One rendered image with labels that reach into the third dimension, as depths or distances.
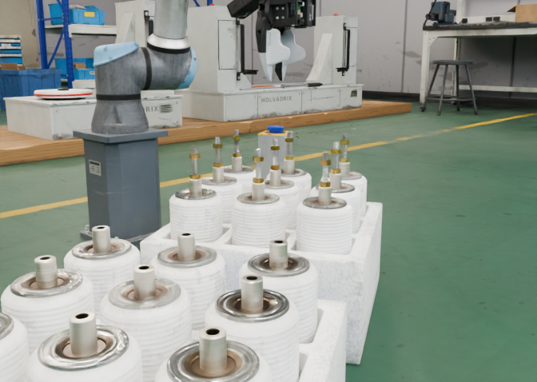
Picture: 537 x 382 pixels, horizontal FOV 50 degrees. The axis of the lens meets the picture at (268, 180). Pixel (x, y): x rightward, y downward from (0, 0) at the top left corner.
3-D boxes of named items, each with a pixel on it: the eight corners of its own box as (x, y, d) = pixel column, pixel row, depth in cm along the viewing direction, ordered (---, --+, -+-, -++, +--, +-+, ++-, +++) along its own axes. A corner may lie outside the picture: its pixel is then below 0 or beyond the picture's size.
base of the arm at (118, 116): (81, 130, 155) (78, 93, 153) (129, 125, 166) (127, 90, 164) (110, 135, 145) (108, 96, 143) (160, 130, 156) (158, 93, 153)
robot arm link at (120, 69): (89, 93, 155) (86, 41, 153) (138, 91, 162) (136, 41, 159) (101, 95, 145) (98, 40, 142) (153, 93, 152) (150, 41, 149)
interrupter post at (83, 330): (64, 356, 49) (61, 320, 48) (80, 343, 51) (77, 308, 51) (89, 360, 49) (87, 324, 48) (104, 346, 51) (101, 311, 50)
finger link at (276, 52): (284, 80, 102) (288, 26, 101) (256, 79, 105) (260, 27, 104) (292, 81, 104) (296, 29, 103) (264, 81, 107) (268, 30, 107)
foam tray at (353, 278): (144, 336, 105) (139, 241, 101) (218, 263, 141) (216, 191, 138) (359, 366, 95) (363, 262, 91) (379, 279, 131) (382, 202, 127)
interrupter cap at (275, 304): (204, 320, 56) (204, 314, 56) (228, 290, 63) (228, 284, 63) (280, 329, 54) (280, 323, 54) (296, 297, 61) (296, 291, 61)
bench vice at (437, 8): (442, 27, 540) (443, 0, 534) (459, 26, 528) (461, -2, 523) (419, 25, 511) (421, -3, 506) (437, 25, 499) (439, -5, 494)
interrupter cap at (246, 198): (265, 208, 96) (265, 204, 96) (228, 202, 100) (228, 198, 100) (287, 198, 103) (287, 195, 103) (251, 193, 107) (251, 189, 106)
